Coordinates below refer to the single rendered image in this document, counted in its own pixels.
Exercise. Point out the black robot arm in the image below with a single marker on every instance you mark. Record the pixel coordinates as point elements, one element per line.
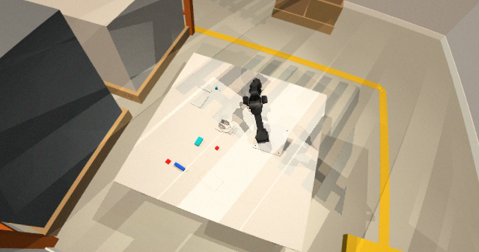
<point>256,109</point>

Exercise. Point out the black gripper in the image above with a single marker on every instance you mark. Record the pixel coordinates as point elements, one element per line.
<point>245,99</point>

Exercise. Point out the cyan rectangular block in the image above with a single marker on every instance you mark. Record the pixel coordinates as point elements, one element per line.
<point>198,141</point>

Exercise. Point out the blue flat bar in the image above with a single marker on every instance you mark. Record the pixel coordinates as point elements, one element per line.
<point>179,166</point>

